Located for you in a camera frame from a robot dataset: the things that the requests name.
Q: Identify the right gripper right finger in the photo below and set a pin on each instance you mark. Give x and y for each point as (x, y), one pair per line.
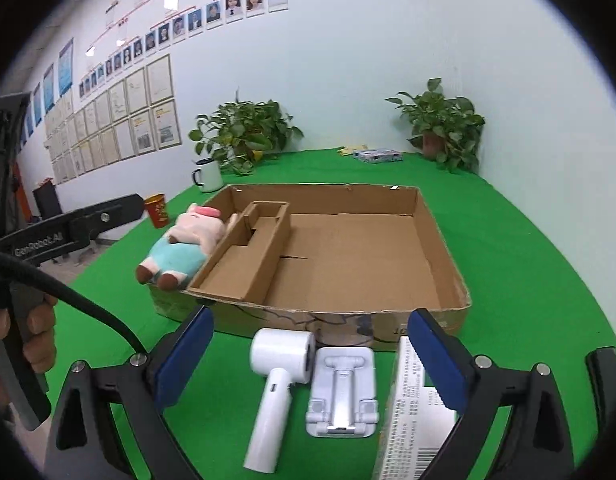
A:
(536, 442)

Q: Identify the left human hand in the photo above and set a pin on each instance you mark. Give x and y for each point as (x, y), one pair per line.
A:
(40, 349)

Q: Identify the potted green plant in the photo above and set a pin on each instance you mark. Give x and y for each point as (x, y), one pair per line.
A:
(239, 134)
(446, 131)

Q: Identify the white handheld hair dryer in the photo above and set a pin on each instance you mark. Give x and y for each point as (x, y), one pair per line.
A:
(284, 358)

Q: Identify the pink pig plush toy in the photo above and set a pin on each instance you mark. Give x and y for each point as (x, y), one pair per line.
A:
(179, 253)

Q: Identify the red paper bucket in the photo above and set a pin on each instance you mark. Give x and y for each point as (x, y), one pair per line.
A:
(156, 207)

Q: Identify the white printed medicine box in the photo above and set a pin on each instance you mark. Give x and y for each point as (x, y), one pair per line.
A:
(416, 422)

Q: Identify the left potted green plant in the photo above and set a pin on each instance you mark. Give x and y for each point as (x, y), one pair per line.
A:
(239, 134)

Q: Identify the right potted green plant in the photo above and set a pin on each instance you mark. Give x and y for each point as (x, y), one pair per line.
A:
(446, 131)

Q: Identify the white phone stand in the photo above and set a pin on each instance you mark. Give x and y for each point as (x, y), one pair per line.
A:
(343, 400)

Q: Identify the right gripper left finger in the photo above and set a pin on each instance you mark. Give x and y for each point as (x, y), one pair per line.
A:
(84, 441)

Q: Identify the small blue packet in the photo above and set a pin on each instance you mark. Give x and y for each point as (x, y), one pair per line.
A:
(378, 156)

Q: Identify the white enamel mug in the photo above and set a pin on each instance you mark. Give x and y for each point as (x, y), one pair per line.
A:
(207, 175)

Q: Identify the cardboard divider insert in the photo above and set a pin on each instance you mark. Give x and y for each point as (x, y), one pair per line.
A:
(242, 266)

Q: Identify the large cardboard box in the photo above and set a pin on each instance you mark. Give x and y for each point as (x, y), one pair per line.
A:
(359, 260)

